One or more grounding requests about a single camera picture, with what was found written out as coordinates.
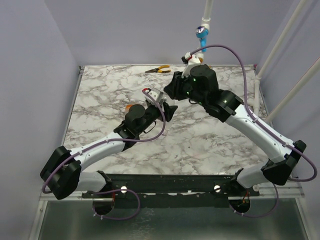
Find aluminium rail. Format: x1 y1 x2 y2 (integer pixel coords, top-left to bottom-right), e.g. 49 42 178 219
38 183 306 202

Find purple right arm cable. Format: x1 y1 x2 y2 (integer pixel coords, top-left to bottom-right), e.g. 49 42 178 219
191 44 318 218

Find white PVC pipe frame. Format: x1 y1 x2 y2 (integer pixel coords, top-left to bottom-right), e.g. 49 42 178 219
209 0 320 128

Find yellow handled pliers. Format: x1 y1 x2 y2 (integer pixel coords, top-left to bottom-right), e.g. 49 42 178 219
145 65 171 74

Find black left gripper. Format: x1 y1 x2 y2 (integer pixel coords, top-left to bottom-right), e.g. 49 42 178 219
136 99 178 135

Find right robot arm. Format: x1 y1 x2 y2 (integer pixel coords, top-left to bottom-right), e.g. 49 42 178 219
164 64 306 196

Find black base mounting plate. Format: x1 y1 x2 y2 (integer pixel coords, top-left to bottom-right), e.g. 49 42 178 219
82 172 266 210

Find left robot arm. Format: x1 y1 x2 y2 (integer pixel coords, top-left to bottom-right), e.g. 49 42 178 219
40 102 178 200

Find orange label tea bottle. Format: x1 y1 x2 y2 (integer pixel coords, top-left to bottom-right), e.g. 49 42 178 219
125 99 137 113

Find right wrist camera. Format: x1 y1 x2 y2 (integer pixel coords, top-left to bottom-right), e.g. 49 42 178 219
181 52 201 78

